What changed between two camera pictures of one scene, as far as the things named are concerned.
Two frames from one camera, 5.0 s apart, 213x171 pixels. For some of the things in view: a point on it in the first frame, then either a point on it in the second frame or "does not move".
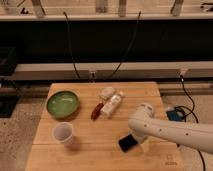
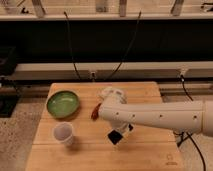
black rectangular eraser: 127,142 to 115,137
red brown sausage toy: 96,111 does not move
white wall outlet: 92,74 does not move
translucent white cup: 63,132 does not move
